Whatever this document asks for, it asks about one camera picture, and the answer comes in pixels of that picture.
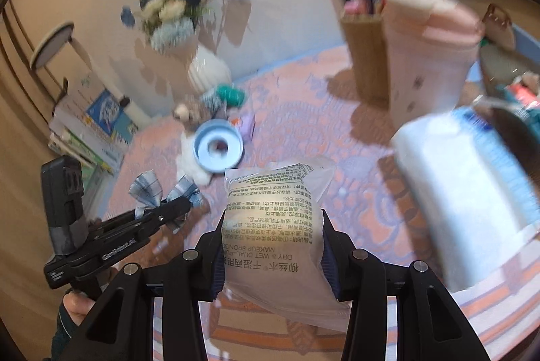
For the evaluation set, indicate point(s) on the stack of books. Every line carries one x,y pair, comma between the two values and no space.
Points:
92,118

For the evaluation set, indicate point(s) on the blue plaid fabric bow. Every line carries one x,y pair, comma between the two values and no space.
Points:
148,192

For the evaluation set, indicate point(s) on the teal soft pouch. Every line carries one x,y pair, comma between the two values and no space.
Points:
223,96

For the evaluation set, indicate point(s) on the white ribbed flower vase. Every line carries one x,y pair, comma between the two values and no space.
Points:
206,71

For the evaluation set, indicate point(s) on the brown leather handbag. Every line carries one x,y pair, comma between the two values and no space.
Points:
498,27

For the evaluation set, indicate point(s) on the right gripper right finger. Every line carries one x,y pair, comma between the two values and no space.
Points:
430,324

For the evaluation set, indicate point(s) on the white tissue pack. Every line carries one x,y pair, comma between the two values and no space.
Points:
480,206

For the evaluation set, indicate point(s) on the white makeup sponge bag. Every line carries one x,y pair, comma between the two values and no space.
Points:
273,241

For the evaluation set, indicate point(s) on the pink lidded bin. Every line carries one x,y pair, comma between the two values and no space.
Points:
431,46

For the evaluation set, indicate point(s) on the wooden pen holder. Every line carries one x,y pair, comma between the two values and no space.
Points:
367,46

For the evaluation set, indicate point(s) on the purple wet wipes pack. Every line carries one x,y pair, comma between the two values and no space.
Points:
245,124

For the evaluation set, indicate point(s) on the white plush toy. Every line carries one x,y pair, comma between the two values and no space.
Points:
186,163

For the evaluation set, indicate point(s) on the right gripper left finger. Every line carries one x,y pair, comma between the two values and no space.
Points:
120,324

